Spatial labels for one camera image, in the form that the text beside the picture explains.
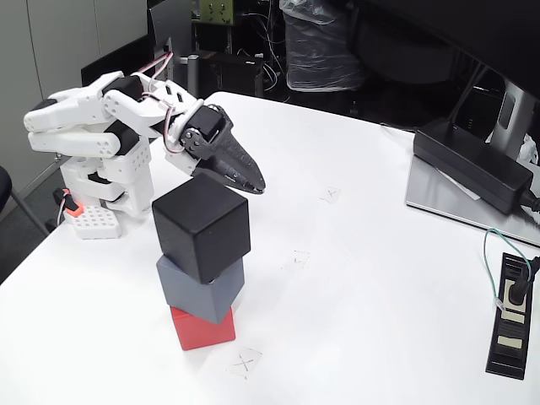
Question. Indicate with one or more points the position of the black cube block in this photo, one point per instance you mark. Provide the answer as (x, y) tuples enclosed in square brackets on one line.
[(198, 236)]

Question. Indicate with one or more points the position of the grey cube block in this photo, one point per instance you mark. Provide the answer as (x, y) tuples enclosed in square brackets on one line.
[(190, 295)]

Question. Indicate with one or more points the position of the green circuit board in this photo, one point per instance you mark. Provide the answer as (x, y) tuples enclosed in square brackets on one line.
[(217, 10)]

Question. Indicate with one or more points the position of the white perforated table clamp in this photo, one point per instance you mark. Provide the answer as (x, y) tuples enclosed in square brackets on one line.
[(97, 223)]

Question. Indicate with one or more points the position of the plastic wrapped bin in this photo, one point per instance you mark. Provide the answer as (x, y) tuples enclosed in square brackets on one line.
[(320, 50)]

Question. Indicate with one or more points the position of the orange clamp piece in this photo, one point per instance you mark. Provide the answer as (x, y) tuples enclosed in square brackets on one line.
[(73, 208)]

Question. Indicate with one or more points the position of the red cube block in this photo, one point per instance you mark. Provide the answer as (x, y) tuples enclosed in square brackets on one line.
[(202, 333)]

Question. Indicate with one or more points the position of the grey metal cabinet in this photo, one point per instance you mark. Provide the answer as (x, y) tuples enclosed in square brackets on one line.
[(12, 63)]

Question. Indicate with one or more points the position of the black chair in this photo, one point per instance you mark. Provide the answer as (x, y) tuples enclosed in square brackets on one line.
[(4, 185)]

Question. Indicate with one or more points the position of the black power adapter brick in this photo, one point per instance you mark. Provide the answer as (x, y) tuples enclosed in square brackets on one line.
[(464, 164)]

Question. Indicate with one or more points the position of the white paper sheet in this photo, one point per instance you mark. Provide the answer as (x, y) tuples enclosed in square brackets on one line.
[(464, 190)]

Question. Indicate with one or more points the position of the black monitor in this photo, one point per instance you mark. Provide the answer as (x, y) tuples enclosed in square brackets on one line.
[(464, 25)]

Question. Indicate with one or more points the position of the silver monitor stand neck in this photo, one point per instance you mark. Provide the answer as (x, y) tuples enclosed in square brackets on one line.
[(510, 114)]

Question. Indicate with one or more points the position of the crumpled white plastic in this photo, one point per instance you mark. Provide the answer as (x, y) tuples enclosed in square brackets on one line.
[(530, 147)]

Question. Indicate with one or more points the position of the black power plug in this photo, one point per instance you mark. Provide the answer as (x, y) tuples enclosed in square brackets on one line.
[(515, 291)]

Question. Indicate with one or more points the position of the black power strip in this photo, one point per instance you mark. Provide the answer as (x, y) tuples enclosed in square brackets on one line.
[(506, 350)]

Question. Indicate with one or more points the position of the silver monitor base plate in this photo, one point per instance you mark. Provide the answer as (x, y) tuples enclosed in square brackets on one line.
[(434, 198)]

